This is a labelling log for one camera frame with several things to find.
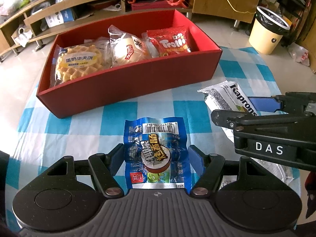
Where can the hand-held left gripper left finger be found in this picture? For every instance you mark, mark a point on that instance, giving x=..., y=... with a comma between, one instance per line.
x=116, y=158

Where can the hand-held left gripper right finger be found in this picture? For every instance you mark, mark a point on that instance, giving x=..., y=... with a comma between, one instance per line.
x=197, y=160

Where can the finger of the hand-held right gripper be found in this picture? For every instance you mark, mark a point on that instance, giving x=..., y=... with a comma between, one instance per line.
x=224, y=118
x=264, y=103

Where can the white wafer packet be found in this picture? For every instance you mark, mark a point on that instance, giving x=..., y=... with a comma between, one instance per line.
x=222, y=96

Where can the blue sausage packet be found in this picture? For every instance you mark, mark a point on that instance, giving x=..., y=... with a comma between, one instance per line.
x=153, y=153

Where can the red cardboard box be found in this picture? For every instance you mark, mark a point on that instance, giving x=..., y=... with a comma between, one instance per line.
x=123, y=86

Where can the red gummy packet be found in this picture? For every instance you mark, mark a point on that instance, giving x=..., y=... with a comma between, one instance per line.
x=172, y=43

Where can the waffle packet with blue edge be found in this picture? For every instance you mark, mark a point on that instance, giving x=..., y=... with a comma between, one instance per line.
x=79, y=64

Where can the round bun packet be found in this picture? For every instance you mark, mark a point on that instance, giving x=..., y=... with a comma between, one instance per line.
x=126, y=50

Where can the clear plastic packet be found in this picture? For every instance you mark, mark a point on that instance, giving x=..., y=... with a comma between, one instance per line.
x=281, y=172

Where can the blue white checked tablecloth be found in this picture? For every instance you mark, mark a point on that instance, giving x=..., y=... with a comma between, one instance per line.
x=86, y=118

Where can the plastic bag with red print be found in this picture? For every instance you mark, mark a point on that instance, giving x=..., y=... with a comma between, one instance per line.
x=300, y=54

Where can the cream trash bin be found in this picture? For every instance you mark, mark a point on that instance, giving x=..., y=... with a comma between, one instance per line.
x=264, y=39

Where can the wooden TV cabinet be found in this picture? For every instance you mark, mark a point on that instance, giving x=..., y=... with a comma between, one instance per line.
x=217, y=5

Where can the clear wrapped pastry packet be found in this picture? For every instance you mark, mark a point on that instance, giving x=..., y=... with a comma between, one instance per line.
x=101, y=45

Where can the red flat case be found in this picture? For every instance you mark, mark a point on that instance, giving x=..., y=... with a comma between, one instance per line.
x=153, y=6

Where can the white blue carton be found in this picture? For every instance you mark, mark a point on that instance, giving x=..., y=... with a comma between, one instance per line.
x=61, y=17

